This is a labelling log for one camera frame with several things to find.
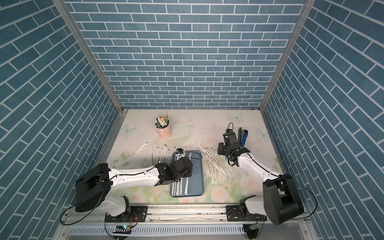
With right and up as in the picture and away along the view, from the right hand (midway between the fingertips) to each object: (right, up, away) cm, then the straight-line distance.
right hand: (222, 146), depth 90 cm
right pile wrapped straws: (-4, -12, -1) cm, 12 cm away
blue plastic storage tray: (-17, -21, -8) cm, 28 cm away
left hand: (-16, -12, -7) cm, 22 cm away
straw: (-28, -21, -9) cm, 37 cm away
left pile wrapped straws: (-37, -6, +4) cm, 38 cm away
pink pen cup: (-37, +8, +7) cm, 38 cm away
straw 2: (-26, -21, -9) cm, 35 cm away
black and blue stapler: (+16, +5, +12) cm, 20 cm away
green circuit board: (-52, -38, -18) cm, 66 cm away
